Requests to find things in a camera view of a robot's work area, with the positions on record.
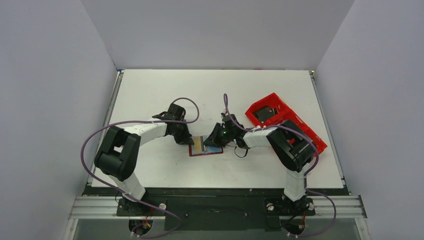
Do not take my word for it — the red plastic divided tray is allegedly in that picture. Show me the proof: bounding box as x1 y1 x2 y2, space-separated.
245 92 328 154

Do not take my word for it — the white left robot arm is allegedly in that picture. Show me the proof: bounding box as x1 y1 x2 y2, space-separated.
94 103 194 202

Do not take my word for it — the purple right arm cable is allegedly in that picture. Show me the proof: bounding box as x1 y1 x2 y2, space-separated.
223 93 337 239

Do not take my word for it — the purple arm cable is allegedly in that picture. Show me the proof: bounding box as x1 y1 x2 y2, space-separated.
80 97 200 229
223 93 337 239

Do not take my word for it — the aluminium frame rail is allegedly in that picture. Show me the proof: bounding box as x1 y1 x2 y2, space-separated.
68 195 367 220

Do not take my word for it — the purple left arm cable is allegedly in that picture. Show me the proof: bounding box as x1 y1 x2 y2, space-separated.
80 97 200 229

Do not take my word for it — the red leather card holder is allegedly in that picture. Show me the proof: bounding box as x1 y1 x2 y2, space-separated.
188 135 224 157

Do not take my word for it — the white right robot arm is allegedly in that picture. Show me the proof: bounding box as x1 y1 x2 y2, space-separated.
203 114 318 202

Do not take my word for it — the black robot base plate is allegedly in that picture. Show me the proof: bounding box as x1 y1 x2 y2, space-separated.
116 188 316 232

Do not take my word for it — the black card in tray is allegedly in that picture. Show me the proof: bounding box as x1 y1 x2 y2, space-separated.
253 106 278 123

